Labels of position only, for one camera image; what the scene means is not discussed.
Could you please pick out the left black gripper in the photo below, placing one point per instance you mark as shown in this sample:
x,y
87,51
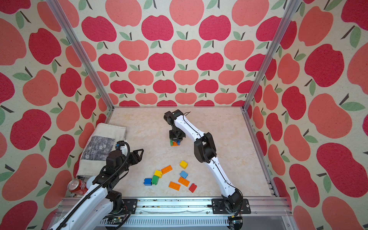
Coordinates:
x,y
132,156

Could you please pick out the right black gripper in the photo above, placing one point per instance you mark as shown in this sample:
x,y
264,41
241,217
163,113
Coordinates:
x,y
172,137

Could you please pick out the orange lego plate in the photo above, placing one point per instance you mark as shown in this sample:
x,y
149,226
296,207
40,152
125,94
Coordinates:
x,y
183,181
174,186
166,169
174,144

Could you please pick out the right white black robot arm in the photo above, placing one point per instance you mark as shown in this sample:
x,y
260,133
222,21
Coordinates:
x,y
205,152

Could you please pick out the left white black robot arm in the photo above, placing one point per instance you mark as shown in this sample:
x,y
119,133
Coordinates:
x,y
101,201

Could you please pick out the yellow lego brick left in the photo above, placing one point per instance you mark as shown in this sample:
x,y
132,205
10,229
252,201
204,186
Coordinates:
x,y
158,173

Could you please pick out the yellow square lego brick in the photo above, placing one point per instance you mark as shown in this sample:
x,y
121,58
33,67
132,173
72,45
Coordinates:
x,y
183,164

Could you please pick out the blue lego brick left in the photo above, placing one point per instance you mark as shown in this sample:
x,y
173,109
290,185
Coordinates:
x,y
147,182

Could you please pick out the green lego brick left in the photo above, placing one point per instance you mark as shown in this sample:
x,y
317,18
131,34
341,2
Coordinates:
x,y
155,180

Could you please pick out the light blue lego brick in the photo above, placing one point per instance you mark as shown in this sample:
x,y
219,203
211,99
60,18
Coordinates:
x,y
183,174

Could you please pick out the orange lego plate bottom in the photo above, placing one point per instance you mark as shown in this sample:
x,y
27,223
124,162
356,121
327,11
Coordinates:
x,y
174,186

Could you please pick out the red lego brick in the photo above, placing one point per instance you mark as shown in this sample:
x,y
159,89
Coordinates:
x,y
193,187

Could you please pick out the folded beige printed cloth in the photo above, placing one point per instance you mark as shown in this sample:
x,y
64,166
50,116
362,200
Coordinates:
x,y
102,141

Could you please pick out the red soda can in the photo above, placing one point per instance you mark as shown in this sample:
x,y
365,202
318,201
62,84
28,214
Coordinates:
x,y
77,186

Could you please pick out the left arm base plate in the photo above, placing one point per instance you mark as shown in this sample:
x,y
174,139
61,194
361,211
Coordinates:
x,y
129,206

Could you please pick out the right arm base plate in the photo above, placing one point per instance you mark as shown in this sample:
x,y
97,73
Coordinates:
x,y
222,206

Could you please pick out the front aluminium rail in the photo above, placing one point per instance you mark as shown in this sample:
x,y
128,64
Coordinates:
x,y
194,212

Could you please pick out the left aluminium frame post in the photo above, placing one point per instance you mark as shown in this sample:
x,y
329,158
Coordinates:
x,y
63,21

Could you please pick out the aluminium frame post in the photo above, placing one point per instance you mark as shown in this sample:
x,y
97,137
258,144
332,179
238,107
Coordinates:
x,y
274,45
63,21

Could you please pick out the right aluminium frame post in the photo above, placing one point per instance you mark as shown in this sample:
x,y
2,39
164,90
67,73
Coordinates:
x,y
274,45

